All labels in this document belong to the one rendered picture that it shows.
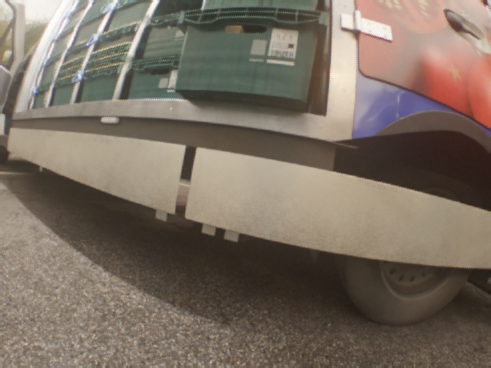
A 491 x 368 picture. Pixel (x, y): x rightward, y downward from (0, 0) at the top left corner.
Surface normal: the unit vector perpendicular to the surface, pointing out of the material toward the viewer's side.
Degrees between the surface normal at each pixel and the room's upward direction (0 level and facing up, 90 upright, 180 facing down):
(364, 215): 90
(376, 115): 90
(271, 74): 98
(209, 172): 90
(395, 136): 90
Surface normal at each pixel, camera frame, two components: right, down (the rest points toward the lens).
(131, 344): 0.19, -0.98
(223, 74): -0.24, 0.17
